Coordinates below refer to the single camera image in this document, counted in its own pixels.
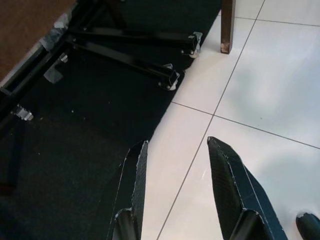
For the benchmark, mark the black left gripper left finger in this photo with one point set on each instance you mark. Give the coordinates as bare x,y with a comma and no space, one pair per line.
130,190

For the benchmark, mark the dark floor mat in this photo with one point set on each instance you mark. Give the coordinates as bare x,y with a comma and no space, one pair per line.
75,140

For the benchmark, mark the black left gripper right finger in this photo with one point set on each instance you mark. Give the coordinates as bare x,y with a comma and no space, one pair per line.
237,190

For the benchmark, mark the black metal table frame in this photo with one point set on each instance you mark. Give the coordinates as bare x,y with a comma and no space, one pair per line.
105,47

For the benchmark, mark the brown wooden chair leg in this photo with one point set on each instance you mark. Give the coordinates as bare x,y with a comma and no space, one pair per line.
227,25

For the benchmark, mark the brown wooden table top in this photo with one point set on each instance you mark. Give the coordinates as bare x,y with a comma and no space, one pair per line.
22,27

